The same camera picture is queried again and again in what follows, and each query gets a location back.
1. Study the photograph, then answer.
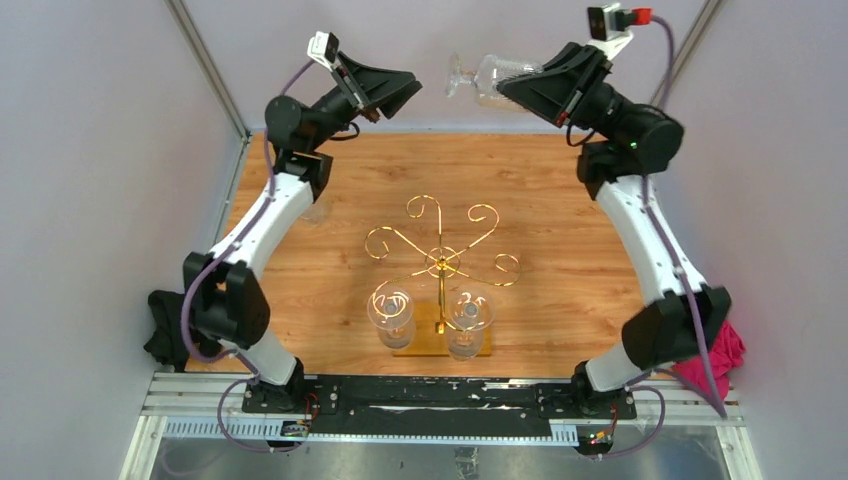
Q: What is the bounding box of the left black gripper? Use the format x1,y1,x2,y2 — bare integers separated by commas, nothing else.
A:
307,54,421,153

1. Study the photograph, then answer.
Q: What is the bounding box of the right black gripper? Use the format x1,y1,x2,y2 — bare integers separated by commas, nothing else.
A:
493,42,638,142

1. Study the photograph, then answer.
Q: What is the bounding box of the wine glass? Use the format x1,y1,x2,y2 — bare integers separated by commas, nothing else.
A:
445,284,496,361
366,285,416,350
444,52,543,112
299,197,332,227

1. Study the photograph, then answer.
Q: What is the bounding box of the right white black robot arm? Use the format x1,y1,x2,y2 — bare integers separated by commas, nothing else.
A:
495,43,731,418

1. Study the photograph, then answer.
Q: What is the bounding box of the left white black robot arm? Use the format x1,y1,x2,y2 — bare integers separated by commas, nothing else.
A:
177,53,422,413

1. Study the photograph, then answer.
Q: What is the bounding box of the wooden rack base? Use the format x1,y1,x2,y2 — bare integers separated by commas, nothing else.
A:
379,303,495,361

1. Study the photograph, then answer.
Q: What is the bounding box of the pink cloth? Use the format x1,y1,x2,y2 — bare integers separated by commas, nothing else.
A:
672,321,746,401

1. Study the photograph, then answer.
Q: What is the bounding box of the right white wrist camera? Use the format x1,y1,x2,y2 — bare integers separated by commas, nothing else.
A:
586,2,634,60

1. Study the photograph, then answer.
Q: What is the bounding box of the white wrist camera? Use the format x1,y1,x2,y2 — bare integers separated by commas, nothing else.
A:
586,2,634,60
307,31,339,71

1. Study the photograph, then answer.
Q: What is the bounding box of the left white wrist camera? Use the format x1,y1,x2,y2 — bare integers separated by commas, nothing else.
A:
307,31,339,71

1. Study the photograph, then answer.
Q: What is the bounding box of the gold wire glass rack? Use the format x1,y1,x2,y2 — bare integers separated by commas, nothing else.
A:
364,194,522,322

